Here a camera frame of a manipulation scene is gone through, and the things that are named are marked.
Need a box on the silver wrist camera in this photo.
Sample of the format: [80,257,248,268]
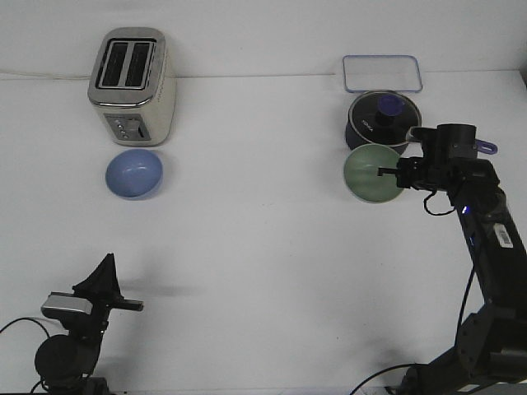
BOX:
[40,292,93,318]

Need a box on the silver two-slot toaster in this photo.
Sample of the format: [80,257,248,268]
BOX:
[87,27,176,146]

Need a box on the glass pot lid blue knob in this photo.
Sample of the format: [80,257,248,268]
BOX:
[347,91,423,146]

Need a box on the dark blue saucepan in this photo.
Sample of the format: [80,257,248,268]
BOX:
[344,121,498,155]

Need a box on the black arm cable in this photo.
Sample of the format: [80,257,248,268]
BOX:
[422,187,458,216]
[0,315,53,342]

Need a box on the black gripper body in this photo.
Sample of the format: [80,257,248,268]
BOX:
[72,283,144,321]
[396,123,477,190]

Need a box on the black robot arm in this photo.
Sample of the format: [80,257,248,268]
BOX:
[390,123,526,394]
[35,253,143,394]

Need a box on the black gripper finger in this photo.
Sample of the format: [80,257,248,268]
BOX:
[77,253,112,288]
[377,167,399,176]
[109,253,120,290]

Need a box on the green bowl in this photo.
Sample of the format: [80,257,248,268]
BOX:
[343,144,403,203]

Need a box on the blue bowl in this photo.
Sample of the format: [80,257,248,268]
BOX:
[105,149,164,200]

